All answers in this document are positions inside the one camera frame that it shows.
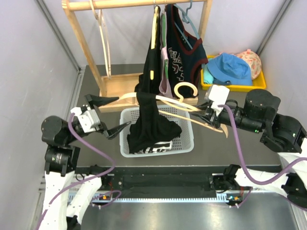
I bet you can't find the small black tank top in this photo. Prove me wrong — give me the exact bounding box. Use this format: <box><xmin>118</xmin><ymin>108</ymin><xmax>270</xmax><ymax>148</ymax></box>
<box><xmin>127</xmin><ymin>92</ymin><xmax>182</xmax><ymax>154</ymax></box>

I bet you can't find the black white striped tank top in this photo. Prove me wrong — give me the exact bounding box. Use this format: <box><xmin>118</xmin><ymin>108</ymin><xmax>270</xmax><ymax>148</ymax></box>
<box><xmin>134</xmin><ymin>141</ymin><xmax>173</xmax><ymax>154</ymax></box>

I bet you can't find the beige wooden hanger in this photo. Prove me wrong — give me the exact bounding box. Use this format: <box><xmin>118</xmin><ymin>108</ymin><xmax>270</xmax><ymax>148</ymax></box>
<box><xmin>89</xmin><ymin>0</ymin><xmax>112</xmax><ymax>79</ymax></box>

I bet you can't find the yellow metal-hook hanger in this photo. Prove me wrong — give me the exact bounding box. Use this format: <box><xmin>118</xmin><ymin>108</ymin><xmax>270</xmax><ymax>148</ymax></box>
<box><xmin>150</xmin><ymin>4</ymin><xmax>160</xmax><ymax>81</ymax></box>

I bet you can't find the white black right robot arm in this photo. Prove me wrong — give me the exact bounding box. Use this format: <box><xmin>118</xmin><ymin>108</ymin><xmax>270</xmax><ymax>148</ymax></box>
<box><xmin>191</xmin><ymin>88</ymin><xmax>307</xmax><ymax>209</ymax></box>

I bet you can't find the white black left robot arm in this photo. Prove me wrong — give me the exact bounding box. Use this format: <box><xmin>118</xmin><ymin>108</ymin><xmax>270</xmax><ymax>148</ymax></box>
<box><xmin>36</xmin><ymin>94</ymin><xmax>130</xmax><ymax>230</ymax></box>

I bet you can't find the pink tank top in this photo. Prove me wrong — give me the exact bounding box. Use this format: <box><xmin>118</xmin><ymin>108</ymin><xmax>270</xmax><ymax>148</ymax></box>
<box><xmin>158</xmin><ymin>11</ymin><xmax>175</xmax><ymax>98</ymax></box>

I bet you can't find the blue plastic hanger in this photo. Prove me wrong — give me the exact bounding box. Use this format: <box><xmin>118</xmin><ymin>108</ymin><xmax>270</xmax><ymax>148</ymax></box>
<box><xmin>174</xmin><ymin>0</ymin><xmax>200</xmax><ymax>49</ymax></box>

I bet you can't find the green plastic hanger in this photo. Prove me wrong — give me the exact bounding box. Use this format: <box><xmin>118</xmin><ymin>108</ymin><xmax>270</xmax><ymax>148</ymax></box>
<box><xmin>160</xmin><ymin>7</ymin><xmax>168</xmax><ymax>79</ymax></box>

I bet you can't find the white plastic laundry basket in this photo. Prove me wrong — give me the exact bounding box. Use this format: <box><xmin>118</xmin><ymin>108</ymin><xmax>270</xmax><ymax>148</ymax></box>
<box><xmin>119</xmin><ymin>105</ymin><xmax>194</xmax><ymax>158</ymax></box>

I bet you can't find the wooden clothes rack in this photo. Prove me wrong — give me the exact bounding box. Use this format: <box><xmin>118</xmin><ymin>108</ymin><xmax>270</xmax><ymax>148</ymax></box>
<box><xmin>61</xmin><ymin>0</ymin><xmax>213</xmax><ymax>113</ymax></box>

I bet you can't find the blue bucket hat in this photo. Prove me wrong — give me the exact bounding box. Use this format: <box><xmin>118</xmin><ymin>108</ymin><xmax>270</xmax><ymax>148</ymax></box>
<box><xmin>203</xmin><ymin>53</ymin><xmax>252</xmax><ymax>86</ymax></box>

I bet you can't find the navy maroon-trimmed jersey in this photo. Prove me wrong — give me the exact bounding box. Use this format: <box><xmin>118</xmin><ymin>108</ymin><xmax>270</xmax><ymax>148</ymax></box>
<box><xmin>165</xmin><ymin>4</ymin><xmax>208</xmax><ymax>96</ymax></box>

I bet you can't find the yellow plastic bin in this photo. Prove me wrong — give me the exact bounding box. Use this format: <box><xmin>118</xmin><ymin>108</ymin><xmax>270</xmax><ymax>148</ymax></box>
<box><xmin>200</xmin><ymin>70</ymin><xmax>267</xmax><ymax>92</ymax></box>

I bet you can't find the pink floral hat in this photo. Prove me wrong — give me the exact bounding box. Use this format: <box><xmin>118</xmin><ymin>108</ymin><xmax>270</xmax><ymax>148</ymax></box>
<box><xmin>233</xmin><ymin>49</ymin><xmax>262</xmax><ymax>80</ymax></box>

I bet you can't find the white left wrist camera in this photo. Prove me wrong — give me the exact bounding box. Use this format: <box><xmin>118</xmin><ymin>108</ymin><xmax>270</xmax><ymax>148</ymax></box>
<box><xmin>70</xmin><ymin>106</ymin><xmax>100</xmax><ymax>133</ymax></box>

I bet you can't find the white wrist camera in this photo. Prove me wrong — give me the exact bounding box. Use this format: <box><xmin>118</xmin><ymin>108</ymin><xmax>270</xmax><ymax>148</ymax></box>
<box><xmin>205</xmin><ymin>84</ymin><xmax>230</xmax><ymax>116</ymax></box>
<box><xmin>70</xmin><ymin>106</ymin><xmax>100</xmax><ymax>133</ymax></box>

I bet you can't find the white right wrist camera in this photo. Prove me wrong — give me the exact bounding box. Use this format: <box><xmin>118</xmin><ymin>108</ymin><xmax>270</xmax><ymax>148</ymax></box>
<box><xmin>205</xmin><ymin>84</ymin><xmax>230</xmax><ymax>116</ymax></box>

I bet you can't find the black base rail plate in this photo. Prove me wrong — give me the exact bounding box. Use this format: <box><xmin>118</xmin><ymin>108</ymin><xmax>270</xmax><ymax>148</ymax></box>
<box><xmin>71</xmin><ymin>165</ymin><xmax>283</xmax><ymax>198</ymax></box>

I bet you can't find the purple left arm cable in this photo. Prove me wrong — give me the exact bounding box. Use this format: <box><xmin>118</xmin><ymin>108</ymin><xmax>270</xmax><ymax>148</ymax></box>
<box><xmin>35</xmin><ymin>112</ymin><xmax>122</xmax><ymax>230</ymax></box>

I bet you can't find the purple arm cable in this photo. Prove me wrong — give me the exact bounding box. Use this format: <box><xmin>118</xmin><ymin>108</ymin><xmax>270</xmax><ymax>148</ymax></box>
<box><xmin>217</xmin><ymin>104</ymin><xmax>307</xmax><ymax>211</ymax></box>
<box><xmin>35</xmin><ymin>112</ymin><xmax>122</xmax><ymax>230</ymax></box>

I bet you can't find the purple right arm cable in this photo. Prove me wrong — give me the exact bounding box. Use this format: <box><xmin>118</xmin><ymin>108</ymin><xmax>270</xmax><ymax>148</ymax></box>
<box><xmin>217</xmin><ymin>104</ymin><xmax>307</xmax><ymax>211</ymax></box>

